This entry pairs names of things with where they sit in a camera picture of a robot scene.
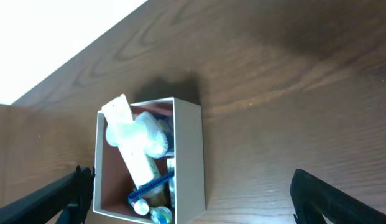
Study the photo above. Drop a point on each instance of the blue disposable razor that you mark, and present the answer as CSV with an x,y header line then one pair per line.
x,y
137,194

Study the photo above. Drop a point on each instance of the clear pump bottle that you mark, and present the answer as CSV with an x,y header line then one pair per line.
x,y
150,133

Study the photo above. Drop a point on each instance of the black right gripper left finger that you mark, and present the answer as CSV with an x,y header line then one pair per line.
x,y
70,197

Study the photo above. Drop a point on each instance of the white cardboard box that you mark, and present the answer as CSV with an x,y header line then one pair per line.
x,y
113,182

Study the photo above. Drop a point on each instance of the white cream tube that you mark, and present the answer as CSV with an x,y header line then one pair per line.
x,y
141,167

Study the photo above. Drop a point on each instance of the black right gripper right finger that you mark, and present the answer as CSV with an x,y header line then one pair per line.
x,y
315,201

